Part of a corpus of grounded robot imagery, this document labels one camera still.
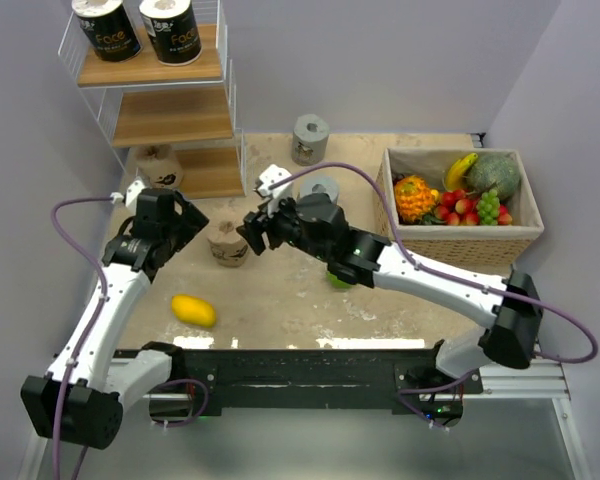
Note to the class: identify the yellow mango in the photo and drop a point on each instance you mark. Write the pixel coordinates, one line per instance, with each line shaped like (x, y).
(194, 311)

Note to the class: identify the orange pineapple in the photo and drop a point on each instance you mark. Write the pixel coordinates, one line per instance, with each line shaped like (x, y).
(414, 199)

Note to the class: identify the green grapes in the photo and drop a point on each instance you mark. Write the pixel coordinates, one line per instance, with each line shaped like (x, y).
(488, 207)

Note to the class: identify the yellow banana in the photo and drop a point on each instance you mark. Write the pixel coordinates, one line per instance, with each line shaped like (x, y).
(455, 178)

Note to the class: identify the green melon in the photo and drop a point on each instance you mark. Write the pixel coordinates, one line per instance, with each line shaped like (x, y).
(499, 171)

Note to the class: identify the green lime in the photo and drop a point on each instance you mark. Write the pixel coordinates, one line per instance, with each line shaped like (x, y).
(337, 283)

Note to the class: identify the wicker fruit basket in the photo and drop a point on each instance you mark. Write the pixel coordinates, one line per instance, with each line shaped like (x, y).
(492, 246)

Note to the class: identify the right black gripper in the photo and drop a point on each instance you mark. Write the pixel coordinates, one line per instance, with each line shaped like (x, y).
(259, 223)

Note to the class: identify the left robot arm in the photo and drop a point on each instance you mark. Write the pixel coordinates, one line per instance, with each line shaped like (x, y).
(79, 399)

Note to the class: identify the black paper roll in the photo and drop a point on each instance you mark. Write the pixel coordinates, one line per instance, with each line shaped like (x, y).
(172, 30)
(109, 29)

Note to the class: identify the white wire wooden shelf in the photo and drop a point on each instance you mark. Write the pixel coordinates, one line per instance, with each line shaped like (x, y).
(192, 108)

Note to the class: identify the brown paper roll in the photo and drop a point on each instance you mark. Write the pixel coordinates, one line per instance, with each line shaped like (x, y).
(159, 164)
(227, 246)

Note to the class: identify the grey paper roll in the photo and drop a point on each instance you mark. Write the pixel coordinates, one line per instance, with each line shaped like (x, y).
(310, 139)
(320, 184)

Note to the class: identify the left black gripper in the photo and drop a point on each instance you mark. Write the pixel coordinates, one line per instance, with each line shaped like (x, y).
(191, 220)

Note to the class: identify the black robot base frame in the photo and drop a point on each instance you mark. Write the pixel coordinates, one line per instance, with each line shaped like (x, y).
(402, 381)

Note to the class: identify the red apples cluster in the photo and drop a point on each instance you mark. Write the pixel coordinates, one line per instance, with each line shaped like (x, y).
(458, 208)

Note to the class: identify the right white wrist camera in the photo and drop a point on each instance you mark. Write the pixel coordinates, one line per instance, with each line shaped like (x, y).
(274, 185)

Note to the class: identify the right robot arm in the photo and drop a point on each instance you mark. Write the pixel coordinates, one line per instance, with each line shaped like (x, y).
(506, 328)

